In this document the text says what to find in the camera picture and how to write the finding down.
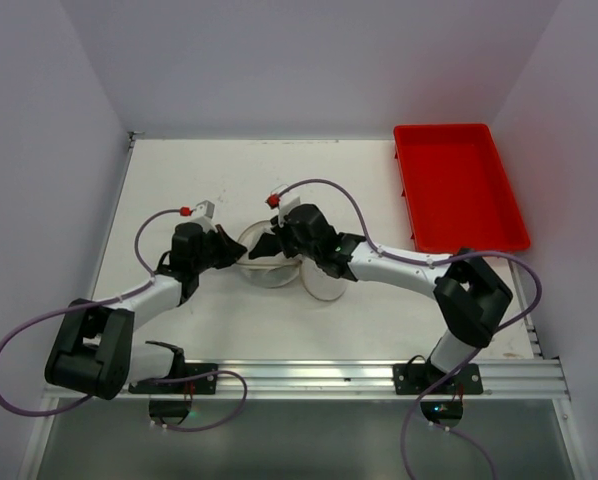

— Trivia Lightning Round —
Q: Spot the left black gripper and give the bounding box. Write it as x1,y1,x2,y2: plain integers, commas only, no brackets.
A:
192,223,246,273

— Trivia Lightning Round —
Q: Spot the white mesh laundry bag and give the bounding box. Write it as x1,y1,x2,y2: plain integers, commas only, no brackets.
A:
234,219,346,302

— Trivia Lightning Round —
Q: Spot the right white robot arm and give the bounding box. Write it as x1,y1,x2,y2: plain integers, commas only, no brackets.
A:
248,204,513,393

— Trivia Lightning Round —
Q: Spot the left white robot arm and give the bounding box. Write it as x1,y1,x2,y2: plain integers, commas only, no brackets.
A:
44,222,247,400

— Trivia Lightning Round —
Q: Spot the red plastic tray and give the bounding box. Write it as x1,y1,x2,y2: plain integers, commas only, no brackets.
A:
393,123,531,253

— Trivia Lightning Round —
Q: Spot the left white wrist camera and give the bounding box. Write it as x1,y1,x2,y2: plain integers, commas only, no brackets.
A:
190,200,216,233

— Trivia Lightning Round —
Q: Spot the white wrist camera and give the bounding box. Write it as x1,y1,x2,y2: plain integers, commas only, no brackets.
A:
190,200,216,233
265,186,301,226

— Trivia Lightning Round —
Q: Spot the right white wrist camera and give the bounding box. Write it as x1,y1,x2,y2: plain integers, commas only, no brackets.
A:
265,186,301,226

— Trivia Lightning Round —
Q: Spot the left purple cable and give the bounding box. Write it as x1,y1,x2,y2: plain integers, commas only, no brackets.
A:
0,204,248,433

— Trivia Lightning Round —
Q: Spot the aluminium mounting rail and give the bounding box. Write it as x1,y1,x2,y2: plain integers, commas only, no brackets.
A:
43,355,570,401

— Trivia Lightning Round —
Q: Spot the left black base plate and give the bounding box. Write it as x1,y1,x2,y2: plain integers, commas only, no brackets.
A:
128,363,218,396

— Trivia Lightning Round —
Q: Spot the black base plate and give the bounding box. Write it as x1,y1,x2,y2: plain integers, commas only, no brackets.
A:
128,363,218,396
392,355,484,396

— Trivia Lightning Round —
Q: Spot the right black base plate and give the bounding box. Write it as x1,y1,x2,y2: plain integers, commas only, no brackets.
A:
392,355,484,396

